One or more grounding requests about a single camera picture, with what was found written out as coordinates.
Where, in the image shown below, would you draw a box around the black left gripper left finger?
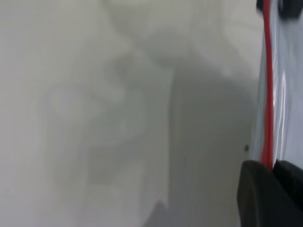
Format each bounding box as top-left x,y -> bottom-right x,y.
237,160 -> 303,227

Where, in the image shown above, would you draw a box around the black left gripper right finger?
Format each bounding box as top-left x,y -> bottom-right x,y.
273,160 -> 303,212

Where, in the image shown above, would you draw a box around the transparent zip bag red zipper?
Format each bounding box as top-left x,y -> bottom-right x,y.
250,0 -> 303,171

